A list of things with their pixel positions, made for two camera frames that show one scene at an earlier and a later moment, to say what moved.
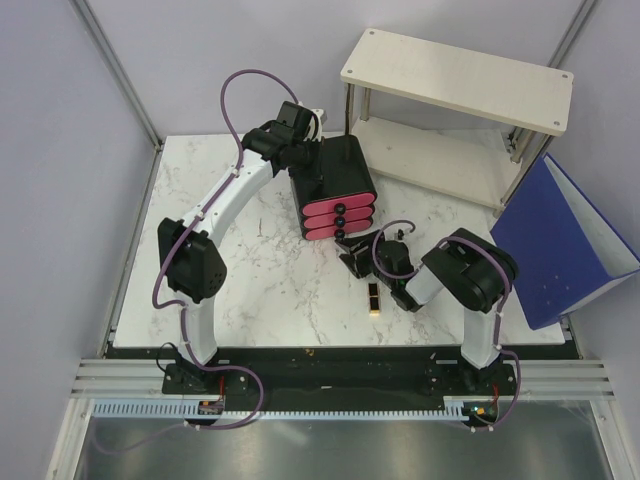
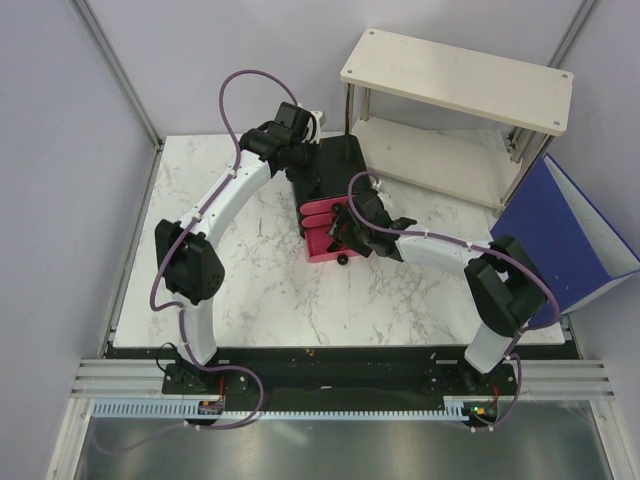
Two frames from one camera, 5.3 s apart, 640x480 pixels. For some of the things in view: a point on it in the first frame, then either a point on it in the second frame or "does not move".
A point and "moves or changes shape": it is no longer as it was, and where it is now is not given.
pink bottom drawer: x=334 y=231 moves or changes shape
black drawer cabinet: x=345 y=175 does not move
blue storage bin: x=568 y=247 does not move
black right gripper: x=357 y=261 → x=346 y=235
